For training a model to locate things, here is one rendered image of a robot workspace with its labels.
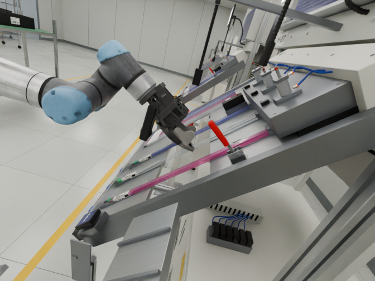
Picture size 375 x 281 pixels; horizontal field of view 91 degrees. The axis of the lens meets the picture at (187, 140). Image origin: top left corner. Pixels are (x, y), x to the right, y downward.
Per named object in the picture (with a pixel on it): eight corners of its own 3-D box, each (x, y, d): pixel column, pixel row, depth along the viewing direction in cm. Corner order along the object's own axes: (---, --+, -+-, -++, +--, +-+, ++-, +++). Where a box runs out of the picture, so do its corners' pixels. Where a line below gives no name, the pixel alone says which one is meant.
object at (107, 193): (97, 241, 52) (79, 223, 50) (157, 141, 112) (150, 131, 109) (100, 240, 52) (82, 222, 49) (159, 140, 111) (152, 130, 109)
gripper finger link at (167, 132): (181, 144, 52) (159, 120, 50) (177, 147, 53) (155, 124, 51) (183, 138, 56) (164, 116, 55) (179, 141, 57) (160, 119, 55)
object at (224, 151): (110, 204, 56) (106, 201, 55) (112, 201, 57) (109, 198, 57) (278, 131, 40) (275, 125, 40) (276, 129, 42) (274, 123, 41)
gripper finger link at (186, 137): (203, 146, 53) (183, 121, 51) (188, 157, 55) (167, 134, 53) (205, 142, 56) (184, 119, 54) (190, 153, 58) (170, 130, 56)
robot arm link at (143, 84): (122, 92, 49) (134, 87, 56) (135, 106, 50) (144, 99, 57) (141, 73, 46) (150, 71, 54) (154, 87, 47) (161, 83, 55)
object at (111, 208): (94, 233, 51) (86, 226, 50) (156, 136, 110) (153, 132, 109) (148, 212, 45) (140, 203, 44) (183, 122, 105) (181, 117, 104)
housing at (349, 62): (375, 145, 32) (356, 69, 28) (279, 92, 76) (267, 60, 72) (433, 124, 30) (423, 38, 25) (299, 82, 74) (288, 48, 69)
